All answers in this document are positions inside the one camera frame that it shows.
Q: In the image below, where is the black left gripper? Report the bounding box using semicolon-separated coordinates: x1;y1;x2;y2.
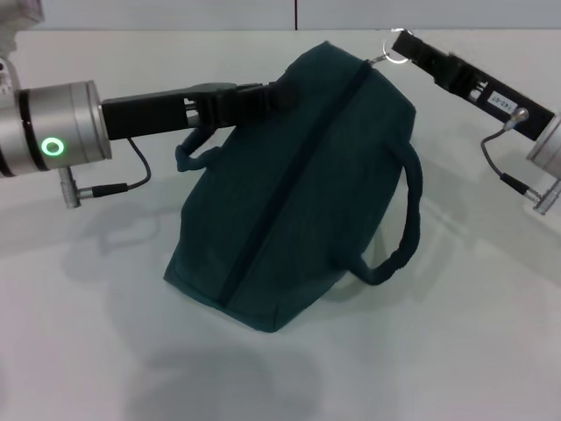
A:
98;81;295;142

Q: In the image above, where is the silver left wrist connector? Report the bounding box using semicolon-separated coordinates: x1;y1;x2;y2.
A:
59;165;96;211

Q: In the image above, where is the dark left arm cable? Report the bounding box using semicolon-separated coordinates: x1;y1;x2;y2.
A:
81;138;153;197

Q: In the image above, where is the dark teal insulated lunch bag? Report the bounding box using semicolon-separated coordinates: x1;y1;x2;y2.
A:
162;28;425;335

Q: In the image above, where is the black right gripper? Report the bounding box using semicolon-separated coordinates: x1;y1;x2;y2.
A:
391;32;557;143

